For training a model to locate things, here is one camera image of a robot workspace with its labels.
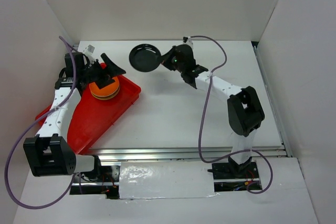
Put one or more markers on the yellow brown patterned plate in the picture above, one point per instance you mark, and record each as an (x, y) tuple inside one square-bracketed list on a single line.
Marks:
[(97, 97)]

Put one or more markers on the black plate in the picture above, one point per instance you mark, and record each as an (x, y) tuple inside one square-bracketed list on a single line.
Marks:
[(144, 58)]

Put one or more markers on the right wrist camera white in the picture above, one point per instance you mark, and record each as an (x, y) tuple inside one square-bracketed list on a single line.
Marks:
[(188, 41)]

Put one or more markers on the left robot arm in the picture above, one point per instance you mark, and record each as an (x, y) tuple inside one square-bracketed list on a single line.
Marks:
[(48, 152)]

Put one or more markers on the white foil cover sheet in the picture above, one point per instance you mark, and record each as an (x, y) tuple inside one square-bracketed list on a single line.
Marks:
[(160, 180)]

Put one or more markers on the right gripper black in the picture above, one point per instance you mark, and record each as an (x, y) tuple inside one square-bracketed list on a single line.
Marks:
[(166, 59)]

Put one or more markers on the orange plate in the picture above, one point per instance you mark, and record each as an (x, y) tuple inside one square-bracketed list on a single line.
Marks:
[(107, 91)]

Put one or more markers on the red plastic bin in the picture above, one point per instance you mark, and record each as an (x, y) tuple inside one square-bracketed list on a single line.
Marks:
[(93, 117)]

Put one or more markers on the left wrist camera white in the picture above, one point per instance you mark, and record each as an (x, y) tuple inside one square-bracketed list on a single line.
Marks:
[(88, 52)]

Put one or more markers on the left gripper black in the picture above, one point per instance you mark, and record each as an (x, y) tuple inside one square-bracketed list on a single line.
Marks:
[(111, 70)]

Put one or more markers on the aluminium rail front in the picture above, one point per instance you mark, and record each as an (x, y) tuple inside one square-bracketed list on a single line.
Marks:
[(109, 155)]

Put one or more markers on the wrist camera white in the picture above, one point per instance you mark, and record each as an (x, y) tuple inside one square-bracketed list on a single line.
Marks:
[(88, 52), (188, 41)]

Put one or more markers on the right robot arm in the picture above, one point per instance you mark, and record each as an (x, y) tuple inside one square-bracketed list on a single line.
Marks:
[(245, 113)]

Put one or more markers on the beige plate with motifs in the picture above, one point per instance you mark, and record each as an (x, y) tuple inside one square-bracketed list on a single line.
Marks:
[(118, 93)]

